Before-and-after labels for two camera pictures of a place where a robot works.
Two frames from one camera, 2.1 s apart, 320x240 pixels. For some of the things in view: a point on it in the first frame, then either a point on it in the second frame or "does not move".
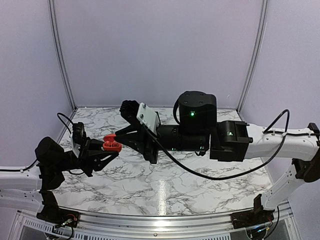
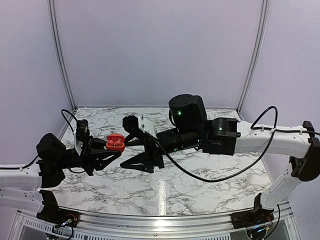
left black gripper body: [82, 162] does not move
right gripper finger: [136, 142] to [140, 162]
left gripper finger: [99, 161] does not move
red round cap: [110, 144] does not move
